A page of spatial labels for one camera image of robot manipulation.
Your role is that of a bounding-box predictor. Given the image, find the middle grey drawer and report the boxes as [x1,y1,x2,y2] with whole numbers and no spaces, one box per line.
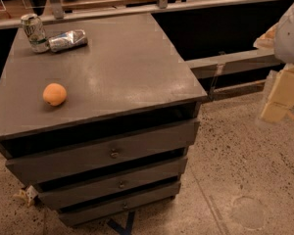
[39,156,187,210]

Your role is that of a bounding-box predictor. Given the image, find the upright green soda can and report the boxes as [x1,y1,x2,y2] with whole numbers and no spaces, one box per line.
[21,14,49,53]

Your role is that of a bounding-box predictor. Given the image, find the bottom grey drawer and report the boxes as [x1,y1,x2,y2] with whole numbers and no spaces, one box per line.
[59,181,180,226]

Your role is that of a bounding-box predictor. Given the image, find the grey drawer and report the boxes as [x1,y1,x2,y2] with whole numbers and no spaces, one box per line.
[6,119,199,185]
[39,156,187,210]
[59,181,180,226]

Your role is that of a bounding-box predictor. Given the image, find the blue tape on floor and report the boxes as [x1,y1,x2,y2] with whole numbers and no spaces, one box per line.
[107,211,136,235]

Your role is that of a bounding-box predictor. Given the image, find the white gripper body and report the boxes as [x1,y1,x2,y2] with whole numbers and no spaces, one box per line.
[274,3,294,64]

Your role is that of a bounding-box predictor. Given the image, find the top grey drawer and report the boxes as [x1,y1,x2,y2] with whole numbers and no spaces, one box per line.
[6,119,199,185]

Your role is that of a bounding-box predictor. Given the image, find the lying silver redbull can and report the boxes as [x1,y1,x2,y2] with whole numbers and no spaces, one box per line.
[48,29,88,53]

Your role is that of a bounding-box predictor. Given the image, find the crumpled paper scrap on floor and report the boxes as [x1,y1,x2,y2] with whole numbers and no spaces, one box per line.
[13,186,38,207]

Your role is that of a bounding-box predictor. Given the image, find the orange fruit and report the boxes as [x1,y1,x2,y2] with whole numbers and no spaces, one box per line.
[43,83,67,106]

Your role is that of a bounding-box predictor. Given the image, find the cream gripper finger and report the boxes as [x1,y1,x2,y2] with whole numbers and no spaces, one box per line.
[253,24,277,49]
[260,64,294,123]

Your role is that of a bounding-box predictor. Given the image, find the grey drawer cabinet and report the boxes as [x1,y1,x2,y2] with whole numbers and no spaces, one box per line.
[0,14,205,214]

